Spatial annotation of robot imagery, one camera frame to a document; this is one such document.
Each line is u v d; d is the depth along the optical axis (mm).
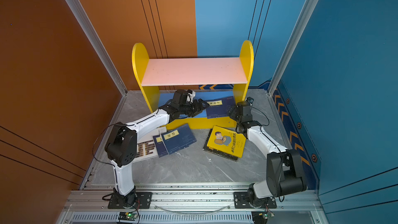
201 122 965
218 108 921
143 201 731
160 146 871
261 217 708
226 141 913
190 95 736
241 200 725
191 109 788
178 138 919
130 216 705
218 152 879
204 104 867
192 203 734
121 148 506
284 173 430
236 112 811
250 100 786
